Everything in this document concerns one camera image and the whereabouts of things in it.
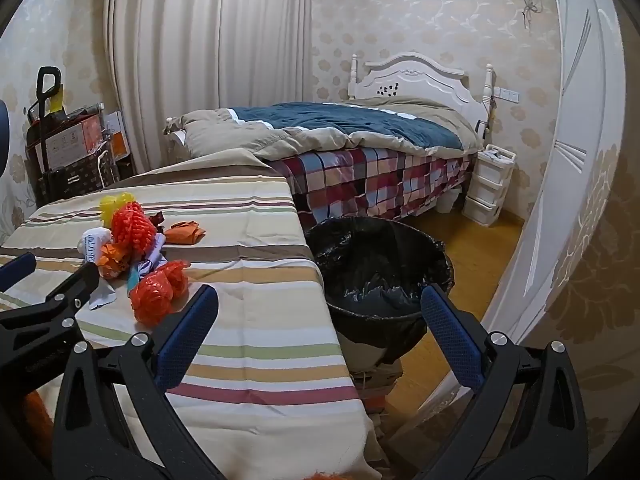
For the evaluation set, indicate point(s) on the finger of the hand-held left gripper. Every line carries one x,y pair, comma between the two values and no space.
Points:
17,269
80,282

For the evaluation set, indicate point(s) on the white wardrobe door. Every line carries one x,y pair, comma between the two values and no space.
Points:
565,110

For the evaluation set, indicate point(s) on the orange cloth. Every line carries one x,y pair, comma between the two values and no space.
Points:
185,232

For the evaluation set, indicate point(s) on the white paper scrap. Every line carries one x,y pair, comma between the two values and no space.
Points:
102,297

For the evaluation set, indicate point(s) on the bed with duvet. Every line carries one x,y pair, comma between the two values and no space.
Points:
350,120

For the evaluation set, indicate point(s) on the striped tablecloth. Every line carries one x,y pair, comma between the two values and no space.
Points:
250,240

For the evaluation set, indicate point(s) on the white plastic drawer unit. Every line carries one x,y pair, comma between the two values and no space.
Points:
487,190

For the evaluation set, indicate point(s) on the cream curtain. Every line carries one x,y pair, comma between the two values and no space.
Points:
200,60

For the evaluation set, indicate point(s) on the flattened cardboard box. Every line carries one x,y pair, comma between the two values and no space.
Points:
375,377

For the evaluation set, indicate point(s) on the white packet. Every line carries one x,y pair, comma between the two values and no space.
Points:
92,242

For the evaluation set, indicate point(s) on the black bag-lined trash bin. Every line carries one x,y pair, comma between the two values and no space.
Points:
380,260

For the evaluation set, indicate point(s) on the dark red ribbon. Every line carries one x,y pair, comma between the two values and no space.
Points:
156,220

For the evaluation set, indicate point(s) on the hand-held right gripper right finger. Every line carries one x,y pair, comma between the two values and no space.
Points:
450,340

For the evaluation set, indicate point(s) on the yellow foam net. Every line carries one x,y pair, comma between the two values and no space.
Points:
110,207

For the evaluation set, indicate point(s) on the white wall switch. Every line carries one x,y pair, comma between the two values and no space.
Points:
507,94

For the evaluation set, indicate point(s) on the black hand trolley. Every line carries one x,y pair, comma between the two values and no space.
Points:
46,125

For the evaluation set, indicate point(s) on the brown patterned storage box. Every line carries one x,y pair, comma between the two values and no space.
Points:
75,180

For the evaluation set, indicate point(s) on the orange wrapper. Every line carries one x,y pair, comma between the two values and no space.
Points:
112,260

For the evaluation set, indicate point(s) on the printed cardboard box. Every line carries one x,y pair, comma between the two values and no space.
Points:
70,140

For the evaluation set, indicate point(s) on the orange and white carton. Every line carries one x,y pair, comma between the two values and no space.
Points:
119,135

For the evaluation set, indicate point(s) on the teal tube sachet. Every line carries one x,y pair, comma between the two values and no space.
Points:
132,282

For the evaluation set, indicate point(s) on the yellow hang tag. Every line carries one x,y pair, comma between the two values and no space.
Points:
57,100

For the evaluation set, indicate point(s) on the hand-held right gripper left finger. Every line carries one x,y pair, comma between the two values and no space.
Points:
185,340

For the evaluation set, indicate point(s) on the red foam net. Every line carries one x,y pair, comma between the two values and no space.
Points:
132,225
155,300

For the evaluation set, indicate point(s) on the white bed headboard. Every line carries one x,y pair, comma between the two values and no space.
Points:
415,75

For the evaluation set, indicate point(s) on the purple sachet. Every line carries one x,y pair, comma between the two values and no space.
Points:
157,250

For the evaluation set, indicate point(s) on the checkered bed sheet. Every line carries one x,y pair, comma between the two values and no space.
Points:
360,180

